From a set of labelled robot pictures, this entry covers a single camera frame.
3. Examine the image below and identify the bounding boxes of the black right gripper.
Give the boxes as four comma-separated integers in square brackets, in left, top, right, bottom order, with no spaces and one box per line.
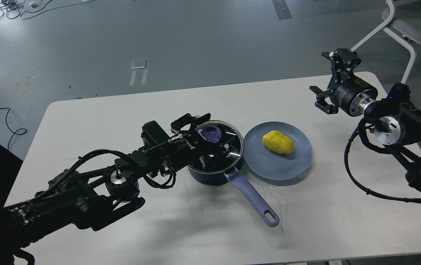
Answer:
[309,48,378,116]

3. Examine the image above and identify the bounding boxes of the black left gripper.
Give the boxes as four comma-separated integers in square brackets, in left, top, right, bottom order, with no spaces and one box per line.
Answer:
[169,113,240,166]

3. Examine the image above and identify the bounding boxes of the glass lid with purple knob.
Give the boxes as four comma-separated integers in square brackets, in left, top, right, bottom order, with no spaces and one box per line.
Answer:
[188,120,244,174]

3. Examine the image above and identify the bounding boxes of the dark pot with purple handle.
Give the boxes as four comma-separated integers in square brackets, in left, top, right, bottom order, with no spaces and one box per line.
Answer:
[188,155,280,227]

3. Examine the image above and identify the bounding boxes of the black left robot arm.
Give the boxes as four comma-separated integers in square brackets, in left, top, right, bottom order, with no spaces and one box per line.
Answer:
[0,113,243,265]

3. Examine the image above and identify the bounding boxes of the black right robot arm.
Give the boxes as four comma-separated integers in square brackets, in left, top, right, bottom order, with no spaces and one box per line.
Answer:
[310,49,421,204]

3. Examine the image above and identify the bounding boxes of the blue plate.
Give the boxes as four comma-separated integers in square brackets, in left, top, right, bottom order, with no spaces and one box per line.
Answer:
[244,122,312,183]

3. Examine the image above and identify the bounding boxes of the white office chair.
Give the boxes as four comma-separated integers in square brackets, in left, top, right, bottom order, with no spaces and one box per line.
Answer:
[351,0,421,84]

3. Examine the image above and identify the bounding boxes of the black floor cable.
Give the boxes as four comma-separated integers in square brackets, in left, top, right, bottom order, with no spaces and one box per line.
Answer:
[0,84,27,151]

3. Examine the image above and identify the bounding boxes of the bundle of floor cables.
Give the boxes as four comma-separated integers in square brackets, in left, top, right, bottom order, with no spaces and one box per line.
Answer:
[0,0,93,24]

